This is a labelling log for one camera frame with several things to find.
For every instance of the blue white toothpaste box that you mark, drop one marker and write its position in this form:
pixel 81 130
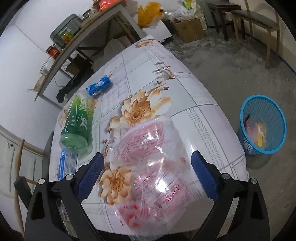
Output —
pixel 67 163

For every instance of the orange plastic bag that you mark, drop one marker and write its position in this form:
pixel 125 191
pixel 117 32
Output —
pixel 150 14

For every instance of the grey metal pot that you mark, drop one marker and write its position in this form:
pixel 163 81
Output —
pixel 66 31

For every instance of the green plastic bag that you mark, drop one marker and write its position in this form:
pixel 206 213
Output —
pixel 76 134

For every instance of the black clothes under table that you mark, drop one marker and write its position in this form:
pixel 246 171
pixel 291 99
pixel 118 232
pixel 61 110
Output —
pixel 75 81

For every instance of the dark wooden stool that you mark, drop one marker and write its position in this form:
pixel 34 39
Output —
pixel 220 9

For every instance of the blue wrapper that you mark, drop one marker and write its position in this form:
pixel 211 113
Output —
pixel 100 86

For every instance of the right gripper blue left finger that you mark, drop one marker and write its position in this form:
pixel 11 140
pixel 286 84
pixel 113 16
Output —
pixel 87 176

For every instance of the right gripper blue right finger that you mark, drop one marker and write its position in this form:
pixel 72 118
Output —
pixel 202 170

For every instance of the red plastic bag on shelf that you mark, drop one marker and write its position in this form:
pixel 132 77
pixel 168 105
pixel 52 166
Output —
pixel 105 4

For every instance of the blue plastic trash basket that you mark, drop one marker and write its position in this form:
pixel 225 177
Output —
pixel 268 112

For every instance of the cardboard box on floor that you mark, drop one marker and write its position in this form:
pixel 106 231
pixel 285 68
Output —
pixel 189 30

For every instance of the floral tablecloth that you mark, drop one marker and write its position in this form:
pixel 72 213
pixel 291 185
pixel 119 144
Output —
pixel 150 82

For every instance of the red snack bag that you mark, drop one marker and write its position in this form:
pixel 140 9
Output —
pixel 252 129

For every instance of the clear pink printed plastic bag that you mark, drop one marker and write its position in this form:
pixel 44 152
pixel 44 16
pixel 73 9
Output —
pixel 163 182

